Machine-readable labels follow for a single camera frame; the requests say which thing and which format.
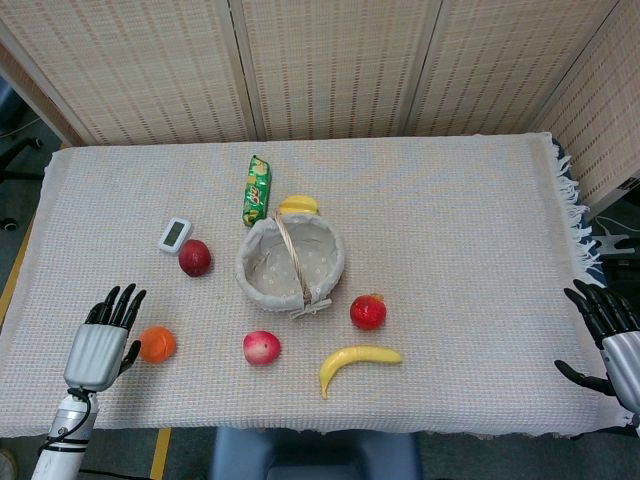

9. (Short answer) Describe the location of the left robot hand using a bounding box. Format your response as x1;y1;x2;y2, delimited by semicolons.
63;283;148;392

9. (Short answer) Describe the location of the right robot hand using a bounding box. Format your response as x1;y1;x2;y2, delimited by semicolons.
553;278;640;413

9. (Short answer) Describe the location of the orange fruit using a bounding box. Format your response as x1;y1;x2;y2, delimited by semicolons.
138;325;178;364

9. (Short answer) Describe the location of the grey woven basket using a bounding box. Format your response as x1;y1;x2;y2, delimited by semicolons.
235;208;346;322

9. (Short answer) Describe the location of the grey metal stand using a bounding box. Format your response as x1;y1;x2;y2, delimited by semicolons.
597;232;637;257

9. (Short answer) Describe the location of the dark red apple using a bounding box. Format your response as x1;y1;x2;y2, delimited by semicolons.
178;239;213;278

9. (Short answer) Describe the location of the white digital timer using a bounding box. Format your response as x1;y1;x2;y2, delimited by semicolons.
157;217;194;257

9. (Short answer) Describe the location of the pink peach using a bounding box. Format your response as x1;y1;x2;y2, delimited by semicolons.
242;329;282;367

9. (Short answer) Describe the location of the black office chair base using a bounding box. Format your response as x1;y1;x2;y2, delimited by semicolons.
0;132;46;232

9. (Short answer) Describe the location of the green snack packet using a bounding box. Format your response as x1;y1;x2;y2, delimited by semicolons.
241;155;273;229

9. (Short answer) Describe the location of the white woven tablecloth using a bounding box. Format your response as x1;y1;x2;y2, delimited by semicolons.
0;130;632;440

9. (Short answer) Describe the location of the bright red pomegranate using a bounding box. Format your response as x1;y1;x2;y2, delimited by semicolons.
349;293;388;332

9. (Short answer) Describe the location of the small yellow banana bunch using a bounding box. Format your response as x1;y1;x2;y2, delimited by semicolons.
278;194;320;217

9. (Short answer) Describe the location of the long yellow banana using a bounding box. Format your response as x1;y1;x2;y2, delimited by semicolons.
319;345;403;400

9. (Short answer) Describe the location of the woven folding screen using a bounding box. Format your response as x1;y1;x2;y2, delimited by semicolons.
0;0;640;211

